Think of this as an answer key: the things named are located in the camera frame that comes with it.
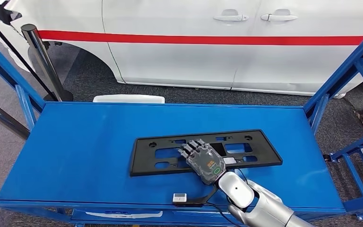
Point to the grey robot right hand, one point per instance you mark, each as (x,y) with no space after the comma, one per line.
(206,166)

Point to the black plastic plate frame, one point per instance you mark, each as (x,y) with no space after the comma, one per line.
(144,156)

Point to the white car with red stripe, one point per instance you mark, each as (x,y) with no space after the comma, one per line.
(175,62)

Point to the blue metal shelving rack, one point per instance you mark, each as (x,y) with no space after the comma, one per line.
(353,148)
(75,150)

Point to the dark metal pole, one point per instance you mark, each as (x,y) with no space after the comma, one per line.
(3,117)

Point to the thin black pole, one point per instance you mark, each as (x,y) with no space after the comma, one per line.
(17,54)

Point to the black camera bracket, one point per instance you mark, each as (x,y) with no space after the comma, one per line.
(200,200)

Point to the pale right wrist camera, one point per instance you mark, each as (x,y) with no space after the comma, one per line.
(179,198)

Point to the chrome stanchion post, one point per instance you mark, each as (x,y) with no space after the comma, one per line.
(45,62)

